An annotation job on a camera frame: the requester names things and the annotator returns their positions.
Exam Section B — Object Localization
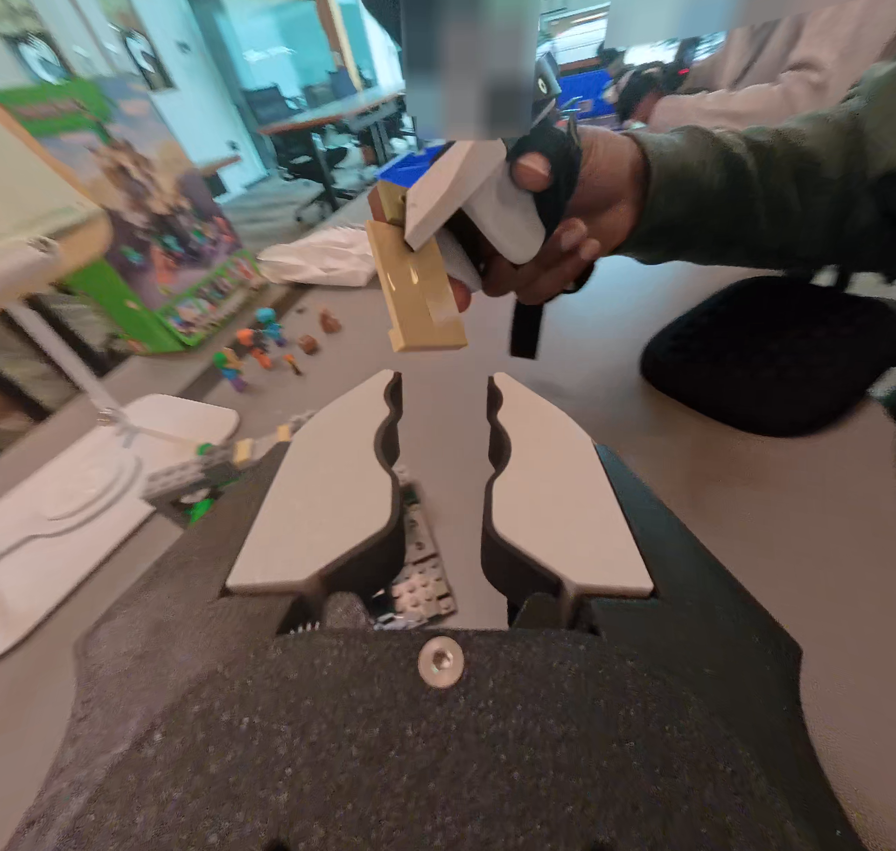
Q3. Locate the person's right hand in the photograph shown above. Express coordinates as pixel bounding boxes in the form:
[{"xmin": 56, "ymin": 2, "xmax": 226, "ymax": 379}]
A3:
[{"xmin": 451, "ymin": 126, "xmax": 650, "ymax": 314}]

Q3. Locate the grey brick build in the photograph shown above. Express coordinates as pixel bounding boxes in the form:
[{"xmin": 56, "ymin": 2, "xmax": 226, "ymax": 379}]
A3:
[{"xmin": 142, "ymin": 410, "xmax": 317, "ymax": 524}]

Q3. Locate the orange minifigure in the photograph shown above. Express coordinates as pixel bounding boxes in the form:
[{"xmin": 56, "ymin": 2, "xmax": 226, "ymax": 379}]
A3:
[{"xmin": 234, "ymin": 328, "xmax": 275, "ymax": 370}]

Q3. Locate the green and purple minifigure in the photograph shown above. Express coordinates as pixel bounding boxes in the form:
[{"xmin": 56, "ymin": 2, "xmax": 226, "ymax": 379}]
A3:
[{"xmin": 212, "ymin": 349, "xmax": 247, "ymax": 394}]

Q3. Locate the white lamp stand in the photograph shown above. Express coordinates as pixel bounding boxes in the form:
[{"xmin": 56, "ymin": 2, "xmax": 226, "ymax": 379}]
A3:
[{"xmin": 0, "ymin": 235, "xmax": 240, "ymax": 656}]

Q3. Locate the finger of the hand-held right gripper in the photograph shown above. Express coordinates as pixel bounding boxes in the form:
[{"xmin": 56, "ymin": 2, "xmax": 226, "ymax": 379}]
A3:
[
  {"xmin": 440, "ymin": 163, "xmax": 548, "ymax": 295},
  {"xmin": 403, "ymin": 139, "xmax": 508, "ymax": 251}
]

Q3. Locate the wooden background table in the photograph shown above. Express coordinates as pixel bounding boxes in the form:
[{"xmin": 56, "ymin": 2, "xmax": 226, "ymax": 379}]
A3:
[{"xmin": 258, "ymin": 86, "xmax": 408, "ymax": 141}]

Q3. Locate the green and grey brick baseplate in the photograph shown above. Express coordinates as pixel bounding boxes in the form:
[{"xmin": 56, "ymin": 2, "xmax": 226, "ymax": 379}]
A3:
[{"xmin": 371, "ymin": 466, "xmax": 457, "ymax": 624}]

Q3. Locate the person's right forearm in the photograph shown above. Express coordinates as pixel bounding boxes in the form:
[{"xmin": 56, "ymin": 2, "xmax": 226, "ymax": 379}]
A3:
[{"xmin": 619, "ymin": 60, "xmax": 896, "ymax": 274}]

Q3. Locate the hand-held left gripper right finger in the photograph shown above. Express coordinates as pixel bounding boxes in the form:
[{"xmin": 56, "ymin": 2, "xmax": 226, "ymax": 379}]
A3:
[{"xmin": 482, "ymin": 371, "xmax": 656, "ymax": 603}]

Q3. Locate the white plastic bag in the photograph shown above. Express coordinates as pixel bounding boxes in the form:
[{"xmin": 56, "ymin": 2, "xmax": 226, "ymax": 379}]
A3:
[{"xmin": 258, "ymin": 224, "xmax": 380, "ymax": 286}]

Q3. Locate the black chair seat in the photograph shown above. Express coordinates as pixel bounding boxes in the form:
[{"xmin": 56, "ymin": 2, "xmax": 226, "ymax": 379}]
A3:
[{"xmin": 639, "ymin": 275, "xmax": 896, "ymax": 439}]

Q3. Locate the wall poster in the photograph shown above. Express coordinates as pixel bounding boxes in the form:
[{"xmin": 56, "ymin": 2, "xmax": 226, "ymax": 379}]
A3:
[
  {"xmin": 93, "ymin": 0, "xmax": 176, "ymax": 93},
  {"xmin": 0, "ymin": 0, "xmax": 72, "ymax": 89}
]

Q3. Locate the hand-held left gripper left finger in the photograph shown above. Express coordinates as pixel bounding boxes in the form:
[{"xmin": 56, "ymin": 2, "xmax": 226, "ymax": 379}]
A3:
[{"xmin": 225, "ymin": 368, "xmax": 408, "ymax": 598}]

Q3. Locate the blue storage bin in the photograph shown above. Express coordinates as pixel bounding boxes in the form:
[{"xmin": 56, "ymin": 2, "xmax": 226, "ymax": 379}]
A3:
[
  {"xmin": 378, "ymin": 145, "xmax": 450, "ymax": 188},
  {"xmin": 559, "ymin": 69, "xmax": 618, "ymax": 121}
]

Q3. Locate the green printed toy set box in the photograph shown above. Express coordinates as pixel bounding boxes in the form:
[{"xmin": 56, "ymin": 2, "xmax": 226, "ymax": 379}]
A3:
[{"xmin": 0, "ymin": 77, "xmax": 265, "ymax": 356}]

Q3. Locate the brown brick plate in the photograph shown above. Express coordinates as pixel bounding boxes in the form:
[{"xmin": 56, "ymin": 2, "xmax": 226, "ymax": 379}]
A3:
[{"xmin": 369, "ymin": 182, "xmax": 408, "ymax": 227}]

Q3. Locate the black office chair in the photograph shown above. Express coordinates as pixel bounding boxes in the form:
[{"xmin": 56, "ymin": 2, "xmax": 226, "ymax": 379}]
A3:
[{"xmin": 268, "ymin": 125, "xmax": 352, "ymax": 223}]

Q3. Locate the tan brick plate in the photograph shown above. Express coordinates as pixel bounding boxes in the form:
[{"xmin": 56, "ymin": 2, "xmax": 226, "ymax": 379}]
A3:
[{"xmin": 366, "ymin": 200, "xmax": 469, "ymax": 353}]

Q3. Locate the grey desk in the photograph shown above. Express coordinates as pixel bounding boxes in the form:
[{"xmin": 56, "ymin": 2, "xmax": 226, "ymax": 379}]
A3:
[{"xmin": 0, "ymin": 189, "xmax": 896, "ymax": 824}]

